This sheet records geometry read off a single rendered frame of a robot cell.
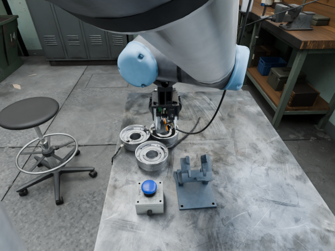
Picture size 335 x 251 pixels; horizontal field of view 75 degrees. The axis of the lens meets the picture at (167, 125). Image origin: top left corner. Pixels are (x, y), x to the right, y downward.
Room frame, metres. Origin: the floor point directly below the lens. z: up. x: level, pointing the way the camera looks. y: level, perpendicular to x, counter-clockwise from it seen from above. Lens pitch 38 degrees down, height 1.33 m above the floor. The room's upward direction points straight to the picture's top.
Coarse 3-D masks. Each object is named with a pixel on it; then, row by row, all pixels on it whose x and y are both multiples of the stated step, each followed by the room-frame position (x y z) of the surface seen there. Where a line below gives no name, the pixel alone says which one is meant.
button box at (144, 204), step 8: (160, 184) 0.36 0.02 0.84; (136, 192) 0.34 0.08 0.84; (160, 192) 0.34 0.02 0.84; (136, 200) 0.32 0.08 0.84; (144, 200) 0.32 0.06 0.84; (152, 200) 0.32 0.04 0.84; (160, 200) 0.32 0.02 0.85; (136, 208) 0.30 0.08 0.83; (144, 208) 0.31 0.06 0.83; (152, 208) 0.31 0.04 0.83; (160, 208) 0.31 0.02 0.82
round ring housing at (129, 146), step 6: (132, 126) 0.63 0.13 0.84; (138, 126) 0.63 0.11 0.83; (120, 132) 0.59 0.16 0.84; (126, 132) 0.60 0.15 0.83; (132, 132) 0.60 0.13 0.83; (138, 132) 0.60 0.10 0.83; (120, 138) 0.56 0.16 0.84; (132, 138) 0.60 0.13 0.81; (138, 138) 0.60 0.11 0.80; (150, 138) 0.58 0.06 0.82; (126, 144) 0.54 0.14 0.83; (132, 144) 0.53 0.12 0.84; (138, 144) 0.53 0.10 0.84; (132, 150) 0.54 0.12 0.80
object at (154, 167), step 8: (144, 144) 0.53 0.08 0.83; (152, 144) 0.54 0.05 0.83; (160, 144) 0.53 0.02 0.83; (136, 152) 0.49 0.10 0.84; (144, 152) 0.50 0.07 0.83; (152, 152) 0.51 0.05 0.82; (160, 152) 0.50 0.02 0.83; (136, 160) 0.47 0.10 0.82; (152, 160) 0.47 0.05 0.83; (144, 168) 0.45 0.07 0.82; (152, 168) 0.44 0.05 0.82; (160, 168) 0.46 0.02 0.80
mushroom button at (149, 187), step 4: (148, 180) 0.36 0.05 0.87; (152, 180) 0.36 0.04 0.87; (144, 184) 0.34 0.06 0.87; (148, 184) 0.34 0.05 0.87; (152, 184) 0.34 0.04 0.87; (156, 184) 0.34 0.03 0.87; (144, 188) 0.33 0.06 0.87; (148, 188) 0.33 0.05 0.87; (152, 188) 0.33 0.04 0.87; (156, 188) 0.33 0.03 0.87; (144, 192) 0.32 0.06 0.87; (148, 192) 0.32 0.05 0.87; (152, 192) 0.32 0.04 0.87
